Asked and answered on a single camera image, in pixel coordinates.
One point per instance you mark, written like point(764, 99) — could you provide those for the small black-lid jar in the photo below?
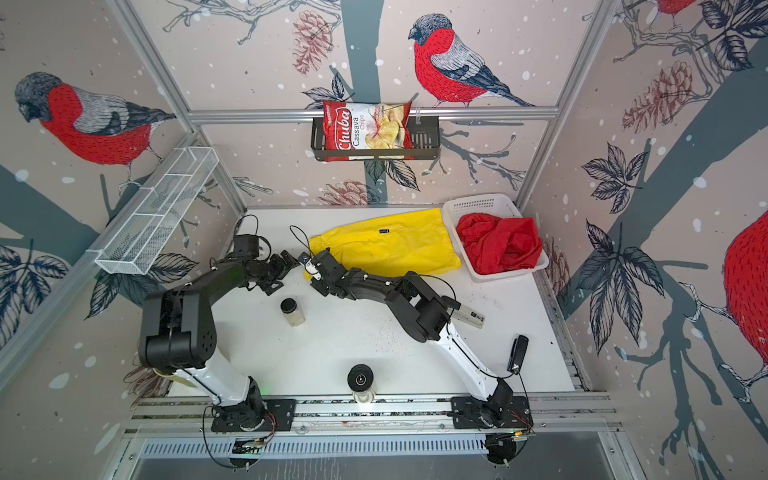
point(292, 312)

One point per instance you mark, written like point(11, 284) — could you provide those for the red chips bag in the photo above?
point(351, 127)

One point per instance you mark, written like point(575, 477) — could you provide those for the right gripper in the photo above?
point(319, 288)

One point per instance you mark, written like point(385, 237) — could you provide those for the black round camera knob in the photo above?
point(360, 380)

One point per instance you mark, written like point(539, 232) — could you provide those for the red shorts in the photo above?
point(495, 245)

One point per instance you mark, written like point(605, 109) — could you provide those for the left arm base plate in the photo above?
point(272, 415)

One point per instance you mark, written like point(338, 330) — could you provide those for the yellow shorts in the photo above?
point(393, 245)

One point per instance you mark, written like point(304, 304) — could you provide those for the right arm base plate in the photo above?
point(468, 413)

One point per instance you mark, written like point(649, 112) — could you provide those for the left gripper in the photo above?
point(282, 267)

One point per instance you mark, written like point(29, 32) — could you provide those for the aluminium front rail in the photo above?
point(324, 415)

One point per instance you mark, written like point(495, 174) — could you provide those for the grey stapler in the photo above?
point(467, 315)

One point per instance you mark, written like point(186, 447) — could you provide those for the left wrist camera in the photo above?
point(246, 247)

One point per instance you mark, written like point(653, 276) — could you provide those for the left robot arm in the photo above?
point(178, 334)

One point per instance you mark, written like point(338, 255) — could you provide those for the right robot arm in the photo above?
point(425, 316)

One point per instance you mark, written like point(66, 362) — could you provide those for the black wall basket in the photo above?
point(424, 134)

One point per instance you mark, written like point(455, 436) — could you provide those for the small black device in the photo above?
point(517, 354)

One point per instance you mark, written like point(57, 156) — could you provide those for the white wire mesh shelf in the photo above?
point(143, 235)

